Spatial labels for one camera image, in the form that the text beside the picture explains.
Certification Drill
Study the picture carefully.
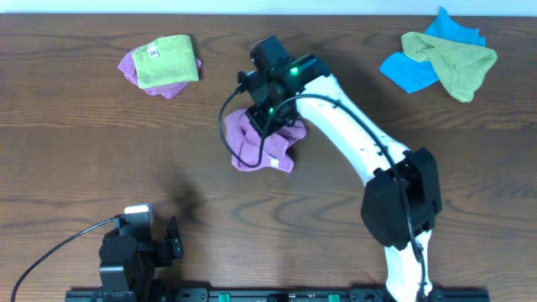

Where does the purple microfiber cloth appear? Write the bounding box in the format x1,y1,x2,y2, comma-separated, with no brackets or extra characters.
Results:
224,109,306,173

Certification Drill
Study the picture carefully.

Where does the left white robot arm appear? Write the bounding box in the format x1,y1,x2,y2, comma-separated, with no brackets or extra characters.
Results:
99,212,184,301

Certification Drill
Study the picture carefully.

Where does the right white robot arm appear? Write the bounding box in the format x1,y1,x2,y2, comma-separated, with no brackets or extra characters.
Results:
237,36,441,301

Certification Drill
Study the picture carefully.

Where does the folded green cloth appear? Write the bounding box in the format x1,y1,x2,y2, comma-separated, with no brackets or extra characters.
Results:
131,34,199,89

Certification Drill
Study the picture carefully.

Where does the crumpled blue cloth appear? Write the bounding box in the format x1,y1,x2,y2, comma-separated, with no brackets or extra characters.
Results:
378,8,486,94

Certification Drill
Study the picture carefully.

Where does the crumpled green cloth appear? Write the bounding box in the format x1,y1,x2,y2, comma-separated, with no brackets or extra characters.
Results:
401,32,498,102

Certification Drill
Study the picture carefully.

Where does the left black camera cable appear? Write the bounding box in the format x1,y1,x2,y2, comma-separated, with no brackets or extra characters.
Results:
10,217,121,302

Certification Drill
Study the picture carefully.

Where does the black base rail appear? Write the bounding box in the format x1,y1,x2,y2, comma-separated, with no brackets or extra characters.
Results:
65,288,491,302

